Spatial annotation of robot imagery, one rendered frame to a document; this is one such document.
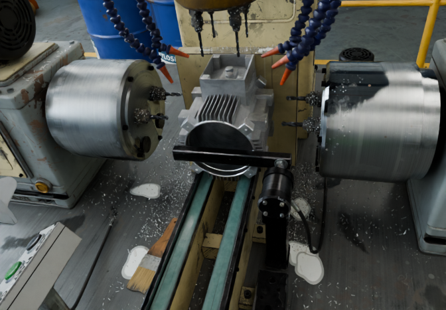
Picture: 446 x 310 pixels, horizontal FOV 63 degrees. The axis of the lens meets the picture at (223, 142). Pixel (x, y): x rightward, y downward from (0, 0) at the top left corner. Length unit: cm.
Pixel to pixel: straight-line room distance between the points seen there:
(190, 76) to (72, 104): 29
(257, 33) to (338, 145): 41
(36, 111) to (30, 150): 10
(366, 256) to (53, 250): 62
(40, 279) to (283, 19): 75
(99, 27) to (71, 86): 191
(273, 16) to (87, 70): 47
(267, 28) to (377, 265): 61
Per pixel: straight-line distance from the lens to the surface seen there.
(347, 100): 70
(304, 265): 85
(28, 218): 114
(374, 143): 71
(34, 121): 94
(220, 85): 78
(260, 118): 76
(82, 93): 86
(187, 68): 93
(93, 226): 102
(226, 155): 75
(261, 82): 87
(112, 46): 279
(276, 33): 97
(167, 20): 231
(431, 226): 86
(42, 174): 105
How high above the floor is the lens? 152
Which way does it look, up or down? 39 degrees down
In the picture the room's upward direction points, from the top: 8 degrees counter-clockwise
